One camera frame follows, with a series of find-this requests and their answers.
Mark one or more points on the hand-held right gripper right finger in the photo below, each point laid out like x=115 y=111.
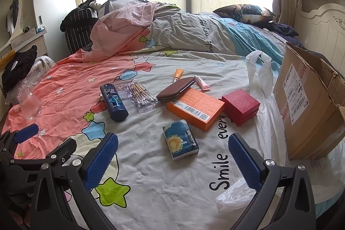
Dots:
x=242 y=162

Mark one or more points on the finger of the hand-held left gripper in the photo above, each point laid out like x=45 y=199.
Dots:
x=63 y=150
x=25 y=133

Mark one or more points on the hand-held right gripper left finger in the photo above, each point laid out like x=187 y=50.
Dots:
x=102 y=160

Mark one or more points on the dark blue shampoo bottle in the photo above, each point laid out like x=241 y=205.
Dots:
x=113 y=103

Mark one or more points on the red gift box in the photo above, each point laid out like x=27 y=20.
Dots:
x=240 y=104

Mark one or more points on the blue painted tissue pack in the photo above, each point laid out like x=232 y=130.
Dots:
x=179 y=139

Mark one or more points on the orange box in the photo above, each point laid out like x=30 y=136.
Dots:
x=196 y=106

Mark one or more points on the clear bag of cotton swabs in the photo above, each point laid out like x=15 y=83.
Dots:
x=138 y=96

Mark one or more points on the large cardboard box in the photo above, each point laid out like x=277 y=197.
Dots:
x=304 y=111

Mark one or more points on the brown textured case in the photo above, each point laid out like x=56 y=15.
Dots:
x=175 y=88

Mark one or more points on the clear glass cup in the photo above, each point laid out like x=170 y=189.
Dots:
x=28 y=106

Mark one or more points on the black cloth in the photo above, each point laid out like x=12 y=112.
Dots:
x=18 y=68

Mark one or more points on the crumpled clear plastic wrap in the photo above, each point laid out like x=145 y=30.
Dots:
x=40 y=68

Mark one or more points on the white plastic bag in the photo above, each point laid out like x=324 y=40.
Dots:
x=262 y=79

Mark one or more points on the small pink tube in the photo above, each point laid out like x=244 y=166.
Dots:
x=202 y=83

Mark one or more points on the white dresser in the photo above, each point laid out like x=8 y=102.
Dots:
x=29 y=41

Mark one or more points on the small orange tube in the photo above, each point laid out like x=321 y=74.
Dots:
x=178 y=74

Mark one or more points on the oval mirror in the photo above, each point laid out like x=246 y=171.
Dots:
x=14 y=11

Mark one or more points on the dark navy cloth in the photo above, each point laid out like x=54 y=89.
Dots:
x=283 y=30

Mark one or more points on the crumpled printed duvet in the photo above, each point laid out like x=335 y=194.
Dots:
x=183 y=30

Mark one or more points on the dark patterned pillow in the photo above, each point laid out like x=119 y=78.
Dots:
x=242 y=13

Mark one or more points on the white carved headboard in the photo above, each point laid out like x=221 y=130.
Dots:
x=323 y=28

